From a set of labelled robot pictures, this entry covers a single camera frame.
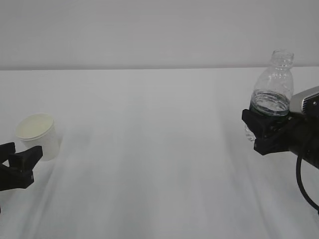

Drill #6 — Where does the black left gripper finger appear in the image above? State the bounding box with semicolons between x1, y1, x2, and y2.
0;142;15;164
0;146;42;191

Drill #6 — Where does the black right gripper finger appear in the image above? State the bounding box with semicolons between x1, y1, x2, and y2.
287;112;309;124
242;109;287;155

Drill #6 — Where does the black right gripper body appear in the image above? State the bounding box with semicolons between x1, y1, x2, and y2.
284;117;319;169

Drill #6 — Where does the clear water bottle green label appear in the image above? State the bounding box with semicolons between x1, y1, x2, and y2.
243;49;295;142

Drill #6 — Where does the white paper cup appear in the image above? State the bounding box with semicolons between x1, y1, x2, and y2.
15;113;59;161

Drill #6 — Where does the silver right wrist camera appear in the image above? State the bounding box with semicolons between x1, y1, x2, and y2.
289;86;319;117

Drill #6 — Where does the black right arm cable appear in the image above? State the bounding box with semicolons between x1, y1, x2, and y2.
296;154;319;215

